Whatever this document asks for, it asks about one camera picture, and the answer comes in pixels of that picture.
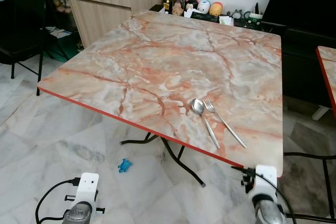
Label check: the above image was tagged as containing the silver metal spoon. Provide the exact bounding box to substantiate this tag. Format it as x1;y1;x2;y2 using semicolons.
190;98;221;150

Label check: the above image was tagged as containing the silver metal fork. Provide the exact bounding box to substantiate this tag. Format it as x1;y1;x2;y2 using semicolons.
204;99;248;149

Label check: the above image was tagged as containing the orange round toy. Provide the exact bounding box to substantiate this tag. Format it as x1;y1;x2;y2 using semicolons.
209;2;224;16

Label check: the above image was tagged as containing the white round toy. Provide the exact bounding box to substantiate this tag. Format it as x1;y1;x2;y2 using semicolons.
198;0;211;14

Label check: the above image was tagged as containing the red lid clear jar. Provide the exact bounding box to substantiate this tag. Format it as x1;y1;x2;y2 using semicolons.
172;0;187;16

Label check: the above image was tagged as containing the small blue toy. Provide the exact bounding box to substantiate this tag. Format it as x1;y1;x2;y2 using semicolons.
118;158;133;174

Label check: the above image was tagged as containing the light wooden cabinet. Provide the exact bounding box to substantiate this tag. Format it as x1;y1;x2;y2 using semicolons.
60;0;166;49

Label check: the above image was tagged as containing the black chair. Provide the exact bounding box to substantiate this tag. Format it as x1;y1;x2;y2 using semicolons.
0;0;49;97

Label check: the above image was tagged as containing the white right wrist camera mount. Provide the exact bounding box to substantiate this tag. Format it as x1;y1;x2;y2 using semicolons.
254;165;279;198

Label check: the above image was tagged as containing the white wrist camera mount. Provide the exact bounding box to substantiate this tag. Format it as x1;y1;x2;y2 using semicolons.
75;173;100;204
254;165;279;198

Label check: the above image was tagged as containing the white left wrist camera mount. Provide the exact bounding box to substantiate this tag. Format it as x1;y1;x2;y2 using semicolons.
75;173;100;204

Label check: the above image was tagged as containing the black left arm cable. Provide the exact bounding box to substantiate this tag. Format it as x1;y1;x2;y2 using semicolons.
35;178;80;224

